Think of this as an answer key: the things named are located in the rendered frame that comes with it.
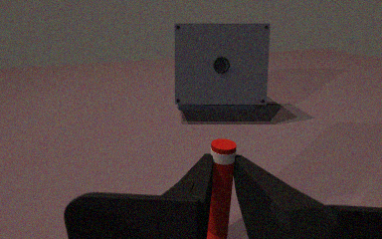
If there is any dark grey panel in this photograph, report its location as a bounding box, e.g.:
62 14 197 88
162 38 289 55
175 24 270 111

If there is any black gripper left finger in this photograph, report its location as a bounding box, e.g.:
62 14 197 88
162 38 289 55
64 153 214 239

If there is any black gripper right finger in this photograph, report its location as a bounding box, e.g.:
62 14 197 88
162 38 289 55
233 155 382 239

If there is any dark red peg with white band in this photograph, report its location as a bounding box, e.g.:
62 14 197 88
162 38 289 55
207 138 237 239

